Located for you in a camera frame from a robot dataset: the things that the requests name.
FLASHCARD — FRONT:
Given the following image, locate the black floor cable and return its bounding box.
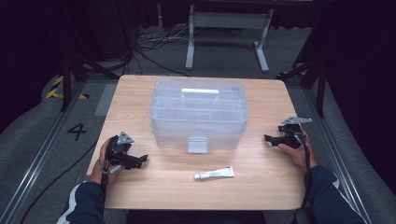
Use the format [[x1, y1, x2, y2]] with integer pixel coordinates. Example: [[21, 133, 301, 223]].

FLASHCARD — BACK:
[[18, 139, 99, 224]]

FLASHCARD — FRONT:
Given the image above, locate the black metal stand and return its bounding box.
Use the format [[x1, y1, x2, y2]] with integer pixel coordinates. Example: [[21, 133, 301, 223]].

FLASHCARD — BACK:
[[275, 59, 328, 119], [59, 52, 120, 113]]

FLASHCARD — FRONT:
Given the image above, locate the person's left hand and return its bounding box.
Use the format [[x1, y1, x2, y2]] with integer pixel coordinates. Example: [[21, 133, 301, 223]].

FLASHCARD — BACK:
[[97, 137, 123, 181]]

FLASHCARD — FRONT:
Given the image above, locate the person's right hand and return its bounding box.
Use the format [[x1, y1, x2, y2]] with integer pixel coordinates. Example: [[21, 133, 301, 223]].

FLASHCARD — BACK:
[[277, 129, 318, 174]]

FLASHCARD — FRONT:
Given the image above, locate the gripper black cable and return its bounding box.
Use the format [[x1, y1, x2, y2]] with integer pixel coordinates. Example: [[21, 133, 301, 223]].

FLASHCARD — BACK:
[[98, 158, 120, 191], [290, 132, 314, 224]]

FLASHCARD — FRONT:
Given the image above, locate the metal floor rail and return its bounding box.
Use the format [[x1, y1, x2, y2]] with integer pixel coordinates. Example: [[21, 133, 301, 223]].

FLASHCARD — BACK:
[[303, 87, 375, 224], [0, 80, 86, 224]]

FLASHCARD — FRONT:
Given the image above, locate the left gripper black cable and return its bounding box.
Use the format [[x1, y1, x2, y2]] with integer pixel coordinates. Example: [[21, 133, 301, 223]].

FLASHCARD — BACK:
[[98, 158, 120, 191]]

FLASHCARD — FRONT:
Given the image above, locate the grey metal table frame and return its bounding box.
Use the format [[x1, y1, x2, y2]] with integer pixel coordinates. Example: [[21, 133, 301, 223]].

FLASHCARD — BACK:
[[185, 4, 275, 74]]

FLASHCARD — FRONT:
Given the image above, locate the bundle of floor cables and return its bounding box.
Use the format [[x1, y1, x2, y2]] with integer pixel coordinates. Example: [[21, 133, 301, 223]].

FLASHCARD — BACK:
[[134, 24, 191, 77]]

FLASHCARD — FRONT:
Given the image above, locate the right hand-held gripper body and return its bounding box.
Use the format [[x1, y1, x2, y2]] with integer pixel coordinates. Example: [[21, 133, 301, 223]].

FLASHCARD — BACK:
[[277, 116, 313, 149]]

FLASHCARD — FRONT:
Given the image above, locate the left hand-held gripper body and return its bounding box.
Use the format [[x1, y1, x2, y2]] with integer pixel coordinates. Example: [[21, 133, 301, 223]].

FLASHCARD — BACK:
[[106, 131, 139, 171]]

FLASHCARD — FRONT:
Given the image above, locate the clear plastic storage box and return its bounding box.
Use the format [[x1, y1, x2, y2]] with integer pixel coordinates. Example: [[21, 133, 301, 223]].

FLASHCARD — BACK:
[[148, 77, 250, 154]]

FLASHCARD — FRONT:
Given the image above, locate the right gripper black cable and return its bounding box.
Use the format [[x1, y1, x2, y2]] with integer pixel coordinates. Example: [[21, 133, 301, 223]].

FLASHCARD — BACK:
[[290, 132, 314, 224]]

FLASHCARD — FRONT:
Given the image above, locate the white ointment tube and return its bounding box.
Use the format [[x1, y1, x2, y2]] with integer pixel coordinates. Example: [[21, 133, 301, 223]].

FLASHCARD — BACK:
[[193, 166, 235, 181]]

